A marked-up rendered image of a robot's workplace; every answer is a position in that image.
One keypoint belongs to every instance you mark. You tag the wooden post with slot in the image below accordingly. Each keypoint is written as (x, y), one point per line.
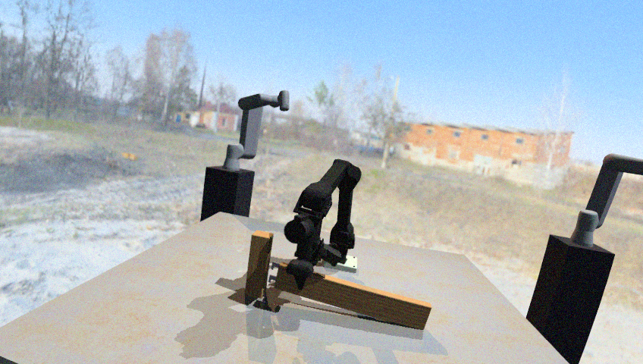
(259, 258)

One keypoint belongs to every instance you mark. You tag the brown wooden rail with steel hooks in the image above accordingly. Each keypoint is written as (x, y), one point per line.
(355, 297)

